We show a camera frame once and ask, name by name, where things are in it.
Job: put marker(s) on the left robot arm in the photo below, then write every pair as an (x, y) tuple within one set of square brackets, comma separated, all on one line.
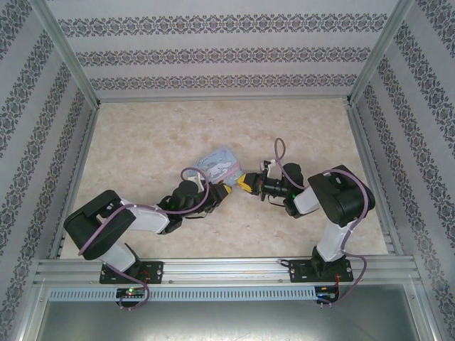
[(99, 220)]

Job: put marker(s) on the aluminium side rail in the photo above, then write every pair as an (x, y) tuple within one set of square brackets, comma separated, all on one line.
[(76, 177), (363, 142)]

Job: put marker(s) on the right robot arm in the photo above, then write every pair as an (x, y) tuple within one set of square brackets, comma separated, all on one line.
[(341, 199)]

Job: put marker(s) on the wide aluminium mounting rail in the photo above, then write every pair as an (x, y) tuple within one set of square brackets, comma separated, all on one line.
[(227, 271)]

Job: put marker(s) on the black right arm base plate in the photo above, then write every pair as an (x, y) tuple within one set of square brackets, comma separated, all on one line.
[(298, 271)]

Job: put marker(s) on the aluminium frame post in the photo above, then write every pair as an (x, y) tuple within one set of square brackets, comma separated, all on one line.
[(378, 53), (69, 57)]

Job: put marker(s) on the grey metal panel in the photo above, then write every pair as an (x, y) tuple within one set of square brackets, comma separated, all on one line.
[(227, 323)]

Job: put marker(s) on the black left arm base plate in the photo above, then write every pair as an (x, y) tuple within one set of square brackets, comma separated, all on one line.
[(154, 273)]

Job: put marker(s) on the light blue printed pouch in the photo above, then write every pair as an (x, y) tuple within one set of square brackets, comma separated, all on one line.
[(218, 165)]

